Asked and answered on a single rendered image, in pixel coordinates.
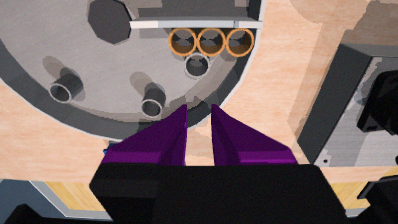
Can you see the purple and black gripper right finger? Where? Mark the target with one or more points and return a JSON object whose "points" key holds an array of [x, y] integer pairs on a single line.
{"points": [[235, 143]]}

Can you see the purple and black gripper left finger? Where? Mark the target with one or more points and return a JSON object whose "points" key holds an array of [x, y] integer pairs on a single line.
{"points": [[163, 143]]}

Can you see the grey metal ring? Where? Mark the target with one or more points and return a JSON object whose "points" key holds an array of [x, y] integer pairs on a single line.
{"points": [[69, 82], [153, 110], [196, 72]]}

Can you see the bronze bushing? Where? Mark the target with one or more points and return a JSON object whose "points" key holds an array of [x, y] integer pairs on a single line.
{"points": [[182, 50], [242, 49], [213, 50]]}

